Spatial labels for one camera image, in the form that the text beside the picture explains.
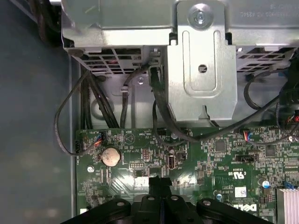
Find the internal USB port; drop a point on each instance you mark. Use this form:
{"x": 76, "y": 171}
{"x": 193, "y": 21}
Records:
{"x": 171, "y": 162}

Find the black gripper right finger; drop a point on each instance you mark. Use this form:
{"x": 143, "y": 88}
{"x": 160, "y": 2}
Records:
{"x": 210, "y": 207}

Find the coin cell battery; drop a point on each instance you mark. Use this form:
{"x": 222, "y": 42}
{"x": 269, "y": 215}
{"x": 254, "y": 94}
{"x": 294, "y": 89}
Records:
{"x": 111, "y": 156}

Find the metal drive cage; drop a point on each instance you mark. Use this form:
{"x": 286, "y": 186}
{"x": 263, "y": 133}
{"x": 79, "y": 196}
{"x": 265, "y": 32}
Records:
{"x": 201, "y": 98}

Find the black PC case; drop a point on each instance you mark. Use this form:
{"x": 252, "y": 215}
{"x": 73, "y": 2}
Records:
{"x": 35, "y": 116}

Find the silver chipset heatsink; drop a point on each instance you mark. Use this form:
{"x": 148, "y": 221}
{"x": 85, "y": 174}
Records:
{"x": 288, "y": 203}

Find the green motherboard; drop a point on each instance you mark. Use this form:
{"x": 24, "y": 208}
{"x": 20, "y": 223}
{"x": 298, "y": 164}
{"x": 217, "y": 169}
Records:
{"x": 210, "y": 163}

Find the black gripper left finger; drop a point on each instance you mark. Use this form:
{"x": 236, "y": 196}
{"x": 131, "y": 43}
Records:
{"x": 112, "y": 210}

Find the white board label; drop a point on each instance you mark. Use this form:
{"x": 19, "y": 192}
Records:
{"x": 241, "y": 191}

